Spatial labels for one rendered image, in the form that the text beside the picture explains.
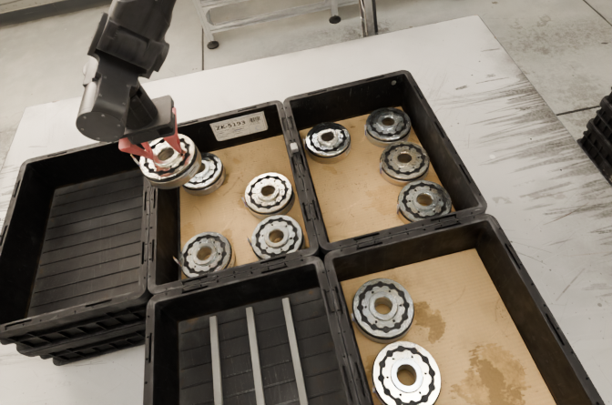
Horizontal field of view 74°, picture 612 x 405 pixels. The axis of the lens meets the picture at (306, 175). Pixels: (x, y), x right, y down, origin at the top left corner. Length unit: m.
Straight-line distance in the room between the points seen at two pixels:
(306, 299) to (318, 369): 0.12
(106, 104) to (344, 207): 0.50
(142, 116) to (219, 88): 0.75
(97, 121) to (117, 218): 0.46
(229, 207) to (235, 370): 0.33
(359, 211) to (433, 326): 0.26
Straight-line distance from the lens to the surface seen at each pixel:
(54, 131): 1.54
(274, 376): 0.75
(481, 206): 0.76
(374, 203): 0.86
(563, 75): 2.58
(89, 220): 1.04
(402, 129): 0.95
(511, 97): 1.30
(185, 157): 0.74
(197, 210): 0.92
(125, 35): 0.57
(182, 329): 0.82
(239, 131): 0.97
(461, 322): 0.77
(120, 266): 0.93
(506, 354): 0.77
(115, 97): 0.57
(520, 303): 0.75
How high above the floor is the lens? 1.55
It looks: 53 degrees down
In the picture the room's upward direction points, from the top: 12 degrees counter-clockwise
